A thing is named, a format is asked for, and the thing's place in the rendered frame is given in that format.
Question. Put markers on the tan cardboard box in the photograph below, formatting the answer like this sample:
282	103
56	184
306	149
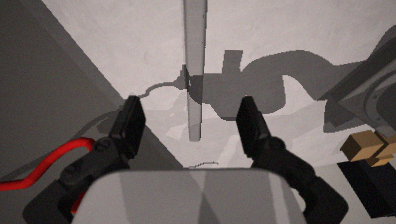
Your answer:
361	145
389	146
379	161

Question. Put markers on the red hook tip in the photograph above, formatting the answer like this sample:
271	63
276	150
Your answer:
77	202

